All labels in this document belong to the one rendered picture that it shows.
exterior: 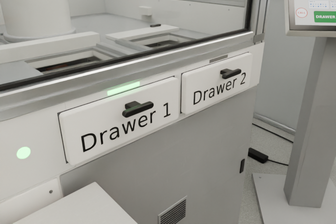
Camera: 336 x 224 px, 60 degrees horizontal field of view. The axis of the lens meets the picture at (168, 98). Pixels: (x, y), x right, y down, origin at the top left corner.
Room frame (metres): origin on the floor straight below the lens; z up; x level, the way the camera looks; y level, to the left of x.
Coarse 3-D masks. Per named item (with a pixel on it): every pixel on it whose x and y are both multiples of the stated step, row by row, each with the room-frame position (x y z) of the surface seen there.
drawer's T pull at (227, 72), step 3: (222, 69) 0.76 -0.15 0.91; (225, 69) 0.76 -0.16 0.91; (228, 69) 0.76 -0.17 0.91; (234, 69) 0.76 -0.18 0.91; (237, 69) 0.76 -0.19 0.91; (240, 69) 0.76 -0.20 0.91; (222, 72) 0.75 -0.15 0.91; (225, 72) 0.74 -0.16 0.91; (228, 72) 0.73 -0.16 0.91; (231, 72) 0.73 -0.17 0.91; (234, 72) 0.74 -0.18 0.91; (237, 72) 0.75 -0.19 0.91; (240, 72) 0.76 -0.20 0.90; (222, 75) 0.72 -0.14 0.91; (225, 75) 0.72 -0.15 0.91; (228, 75) 0.72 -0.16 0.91; (231, 75) 0.73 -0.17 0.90; (234, 75) 0.74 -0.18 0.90; (225, 78) 0.72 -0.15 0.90
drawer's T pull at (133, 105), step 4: (128, 104) 0.54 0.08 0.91; (132, 104) 0.54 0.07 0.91; (136, 104) 0.54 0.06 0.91; (140, 104) 0.54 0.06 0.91; (144, 104) 0.54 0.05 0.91; (148, 104) 0.54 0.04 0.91; (152, 104) 0.55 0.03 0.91; (128, 108) 0.52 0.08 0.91; (132, 108) 0.52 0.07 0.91; (136, 108) 0.52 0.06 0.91; (140, 108) 0.53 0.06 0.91; (144, 108) 0.53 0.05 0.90; (148, 108) 0.54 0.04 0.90; (124, 112) 0.51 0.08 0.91; (128, 112) 0.51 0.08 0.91; (132, 112) 0.51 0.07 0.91; (136, 112) 0.52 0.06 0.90; (124, 116) 0.50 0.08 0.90; (128, 116) 0.51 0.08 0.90
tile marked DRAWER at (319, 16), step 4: (316, 12) 1.08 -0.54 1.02; (320, 12) 1.08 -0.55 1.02; (324, 12) 1.08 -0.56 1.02; (328, 12) 1.08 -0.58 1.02; (332, 12) 1.08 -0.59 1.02; (316, 16) 1.07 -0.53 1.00; (320, 16) 1.07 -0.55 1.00; (324, 16) 1.07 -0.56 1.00; (328, 16) 1.07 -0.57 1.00; (332, 16) 1.07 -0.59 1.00; (316, 20) 1.06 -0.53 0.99; (320, 20) 1.06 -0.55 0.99; (324, 20) 1.06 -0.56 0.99; (328, 20) 1.06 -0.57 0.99; (332, 20) 1.06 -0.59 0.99
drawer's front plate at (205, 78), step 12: (228, 60) 0.79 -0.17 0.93; (240, 60) 0.82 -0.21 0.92; (192, 72) 0.69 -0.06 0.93; (204, 72) 0.71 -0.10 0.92; (216, 72) 0.75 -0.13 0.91; (192, 84) 0.68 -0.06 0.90; (204, 84) 0.71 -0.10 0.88; (216, 84) 0.75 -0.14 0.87; (228, 84) 0.79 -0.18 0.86; (192, 96) 0.68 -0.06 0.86; (216, 96) 0.75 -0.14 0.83; (192, 108) 0.69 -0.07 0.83
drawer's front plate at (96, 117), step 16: (160, 80) 0.63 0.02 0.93; (176, 80) 0.64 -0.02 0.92; (112, 96) 0.54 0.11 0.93; (128, 96) 0.55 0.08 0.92; (144, 96) 0.58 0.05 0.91; (160, 96) 0.61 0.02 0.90; (176, 96) 0.65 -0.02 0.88; (64, 112) 0.47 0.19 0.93; (80, 112) 0.48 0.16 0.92; (96, 112) 0.50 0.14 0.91; (112, 112) 0.52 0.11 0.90; (144, 112) 0.58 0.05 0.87; (160, 112) 0.61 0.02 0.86; (176, 112) 0.65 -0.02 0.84; (64, 128) 0.46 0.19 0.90; (80, 128) 0.48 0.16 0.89; (96, 128) 0.50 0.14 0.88; (128, 128) 0.55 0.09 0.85; (144, 128) 0.58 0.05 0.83; (64, 144) 0.46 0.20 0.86; (80, 144) 0.47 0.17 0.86; (96, 144) 0.50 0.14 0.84; (112, 144) 0.52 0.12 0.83; (80, 160) 0.47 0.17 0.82
